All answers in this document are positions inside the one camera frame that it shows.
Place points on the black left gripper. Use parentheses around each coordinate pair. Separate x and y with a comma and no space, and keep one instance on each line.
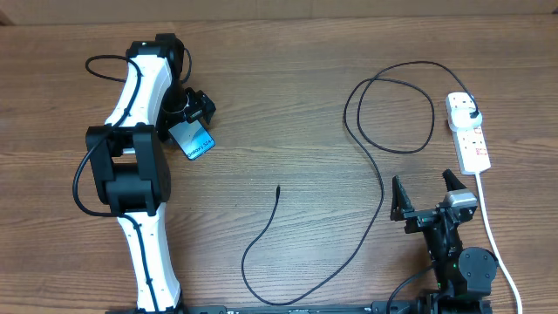
(200,104)

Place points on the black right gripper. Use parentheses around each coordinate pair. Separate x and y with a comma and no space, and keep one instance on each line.
(400,210)

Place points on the blue Galaxy smartphone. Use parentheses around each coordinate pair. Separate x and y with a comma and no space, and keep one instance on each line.
(193,139)

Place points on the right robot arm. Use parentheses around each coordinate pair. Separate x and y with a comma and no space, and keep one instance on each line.
(464,275)

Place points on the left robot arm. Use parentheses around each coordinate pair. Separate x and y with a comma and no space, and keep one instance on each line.
(129,166)

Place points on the white charger plug adapter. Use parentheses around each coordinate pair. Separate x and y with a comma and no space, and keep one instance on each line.
(461,119)

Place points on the white power strip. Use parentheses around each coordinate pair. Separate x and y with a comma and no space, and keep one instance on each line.
(470,145)

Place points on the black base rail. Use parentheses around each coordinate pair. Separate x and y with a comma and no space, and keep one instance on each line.
(378,307)

